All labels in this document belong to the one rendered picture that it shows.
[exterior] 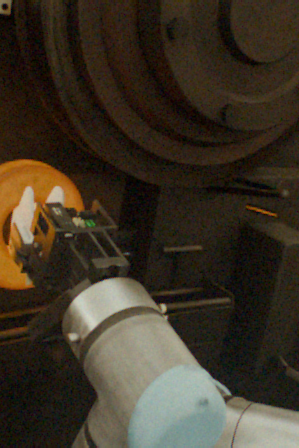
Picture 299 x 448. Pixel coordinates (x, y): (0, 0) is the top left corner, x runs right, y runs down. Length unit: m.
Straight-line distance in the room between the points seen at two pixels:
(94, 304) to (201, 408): 0.14
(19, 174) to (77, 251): 0.15
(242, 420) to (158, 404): 0.18
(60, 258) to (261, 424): 0.26
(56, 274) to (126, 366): 0.17
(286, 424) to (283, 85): 0.39
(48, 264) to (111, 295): 0.10
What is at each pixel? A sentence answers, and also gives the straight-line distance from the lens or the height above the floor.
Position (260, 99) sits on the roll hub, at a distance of 0.83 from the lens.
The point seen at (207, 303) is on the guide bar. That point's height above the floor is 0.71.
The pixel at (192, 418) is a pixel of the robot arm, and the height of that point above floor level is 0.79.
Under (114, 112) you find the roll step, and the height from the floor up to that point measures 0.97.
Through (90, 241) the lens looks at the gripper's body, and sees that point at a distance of 0.70.
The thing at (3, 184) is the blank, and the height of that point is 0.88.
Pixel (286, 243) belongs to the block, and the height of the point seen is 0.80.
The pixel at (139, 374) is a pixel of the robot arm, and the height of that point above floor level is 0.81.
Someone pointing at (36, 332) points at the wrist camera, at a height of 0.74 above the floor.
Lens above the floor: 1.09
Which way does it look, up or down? 17 degrees down
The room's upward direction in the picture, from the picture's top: 10 degrees clockwise
